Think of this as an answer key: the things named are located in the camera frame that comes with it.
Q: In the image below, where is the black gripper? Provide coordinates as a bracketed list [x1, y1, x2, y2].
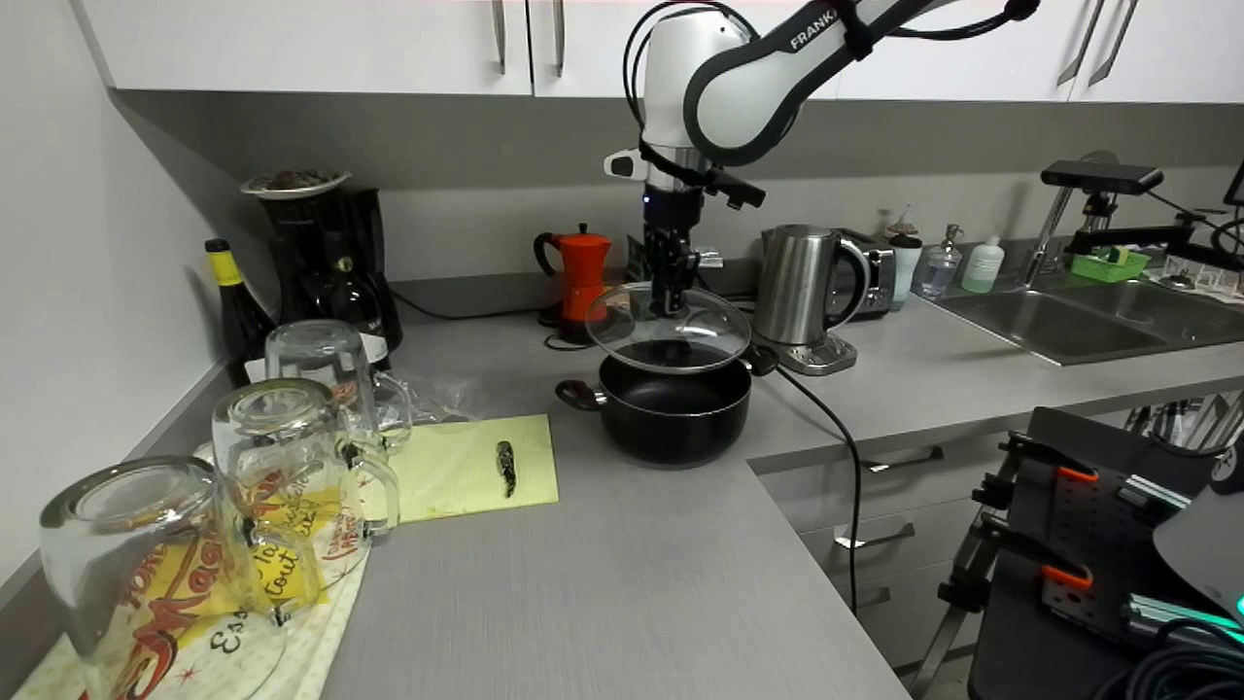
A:
[641, 187, 703, 318]

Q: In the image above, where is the glass pot lid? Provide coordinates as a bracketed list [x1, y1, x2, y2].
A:
[585, 284, 750, 375]

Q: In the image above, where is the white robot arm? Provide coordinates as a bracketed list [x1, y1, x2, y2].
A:
[618, 0, 1041, 318]

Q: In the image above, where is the red moka pot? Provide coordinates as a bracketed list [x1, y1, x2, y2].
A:
[531, 222, 610, 328]

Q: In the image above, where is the black cooking pot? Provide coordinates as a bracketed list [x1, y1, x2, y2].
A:
[557, 353, 754, 468]

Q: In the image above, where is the stainless steel electric kettle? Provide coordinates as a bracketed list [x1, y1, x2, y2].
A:
[750, 226, 870, 378]

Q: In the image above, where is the silver toaster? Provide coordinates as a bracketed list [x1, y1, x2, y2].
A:
[833, 231, 894, 322]

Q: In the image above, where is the small dark object on cloth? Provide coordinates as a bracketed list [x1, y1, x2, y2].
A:
[492, 441, 516, 497]

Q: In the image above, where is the soap bottle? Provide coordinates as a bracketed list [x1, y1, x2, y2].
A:
[960, 236, 1002, 293]

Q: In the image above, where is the upturned glass mug rear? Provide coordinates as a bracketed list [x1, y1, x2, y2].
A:
[264, 318, 412, 453]

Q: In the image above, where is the upturned glass mug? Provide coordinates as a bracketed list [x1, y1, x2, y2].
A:
[208, 378, 400, 624]
[264, 318, 412, 453]

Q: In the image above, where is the black coffee maker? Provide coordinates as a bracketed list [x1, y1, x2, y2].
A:
[239, 172, 402, 350]

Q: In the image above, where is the steel sink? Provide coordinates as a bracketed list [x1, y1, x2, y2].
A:
[945, 284, 1244, 365]

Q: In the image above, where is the upturned glass mug middle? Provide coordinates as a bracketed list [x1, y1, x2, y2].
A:
[208, 378, 400, 624]

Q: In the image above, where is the dark wine bottle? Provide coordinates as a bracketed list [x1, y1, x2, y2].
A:
[207, 236, 273, 387]

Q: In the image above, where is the green sponge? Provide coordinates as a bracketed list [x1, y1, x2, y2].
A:
[1074, 248, 1149, 284]

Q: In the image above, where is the upper cabinet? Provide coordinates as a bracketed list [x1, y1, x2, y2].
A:
[69, 0, 1244, 107]

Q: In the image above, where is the black equipment with orange clamps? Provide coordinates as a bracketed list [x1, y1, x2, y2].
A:
[953, 409, 1244, 700]

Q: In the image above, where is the printed dish towel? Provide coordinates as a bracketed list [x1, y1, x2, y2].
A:
[7, 519, 371, 700]

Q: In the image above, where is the upturned glass front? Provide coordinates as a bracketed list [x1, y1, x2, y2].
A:
[37, 454, 282, 700]

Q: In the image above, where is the black power cable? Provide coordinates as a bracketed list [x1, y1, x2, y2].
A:
[750, 348, 870, 620]

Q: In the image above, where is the drawer handle upper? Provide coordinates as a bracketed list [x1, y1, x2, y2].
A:
[864, 445, 945, 476]

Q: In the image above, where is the drawer handle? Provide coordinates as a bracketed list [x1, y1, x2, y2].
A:
[833, 520, 918, 554]
[864, 445, 945, 476]

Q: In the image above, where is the drawer handle lower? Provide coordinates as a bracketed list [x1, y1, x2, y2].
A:
[833, 520, 918, 554]

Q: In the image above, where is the black camera on stand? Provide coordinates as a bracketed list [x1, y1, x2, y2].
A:
[1041, 160, 1162, 194]

